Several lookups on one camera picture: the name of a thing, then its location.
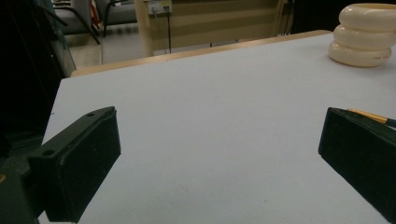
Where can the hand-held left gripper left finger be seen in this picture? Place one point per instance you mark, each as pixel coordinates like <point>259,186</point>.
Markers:
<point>77,161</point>

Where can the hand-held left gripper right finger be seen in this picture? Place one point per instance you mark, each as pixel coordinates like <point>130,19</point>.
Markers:
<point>361,149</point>

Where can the cream ribbed ceramic vase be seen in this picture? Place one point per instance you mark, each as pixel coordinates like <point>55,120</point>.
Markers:
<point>362,35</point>

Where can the cream desk leg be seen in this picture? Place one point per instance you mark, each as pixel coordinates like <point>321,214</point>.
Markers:
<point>144,28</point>

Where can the white power strip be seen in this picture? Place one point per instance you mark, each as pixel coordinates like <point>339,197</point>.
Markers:
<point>159,6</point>

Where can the grey chair with black frame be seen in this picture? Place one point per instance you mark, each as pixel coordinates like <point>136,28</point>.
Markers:
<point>76,17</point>
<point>120,14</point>

